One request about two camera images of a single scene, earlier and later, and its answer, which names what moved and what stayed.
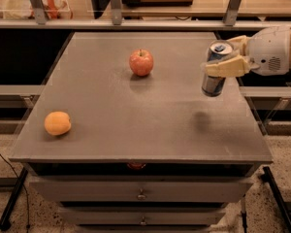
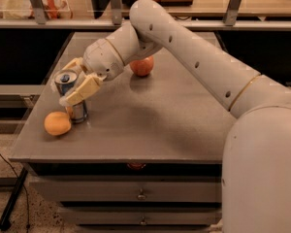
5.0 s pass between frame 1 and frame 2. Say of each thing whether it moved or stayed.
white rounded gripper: moved
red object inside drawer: stayed
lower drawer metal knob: stayed
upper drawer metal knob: stayed
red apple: stayed
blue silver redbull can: moved
